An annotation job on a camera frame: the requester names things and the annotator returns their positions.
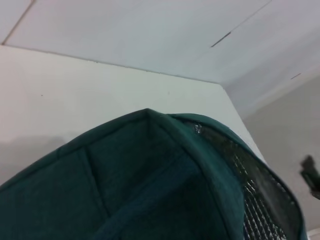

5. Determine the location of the dark teal insulated lunch bag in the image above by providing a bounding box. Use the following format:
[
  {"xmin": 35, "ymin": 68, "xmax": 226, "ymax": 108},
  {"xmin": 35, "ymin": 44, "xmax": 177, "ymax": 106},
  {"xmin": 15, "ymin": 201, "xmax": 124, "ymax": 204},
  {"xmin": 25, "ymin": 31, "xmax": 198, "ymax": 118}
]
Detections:
[{"xmin": 0, "ymin": 107, "xmax": 309, "ymax": 240}]

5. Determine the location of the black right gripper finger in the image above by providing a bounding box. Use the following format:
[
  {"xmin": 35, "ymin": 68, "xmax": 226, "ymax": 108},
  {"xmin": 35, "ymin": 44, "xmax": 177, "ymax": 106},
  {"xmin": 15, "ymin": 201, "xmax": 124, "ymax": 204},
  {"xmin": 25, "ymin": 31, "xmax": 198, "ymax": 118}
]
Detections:
[{"xmin": 299, "ymin": 154, "xmax": 320, "ymax": 201}]

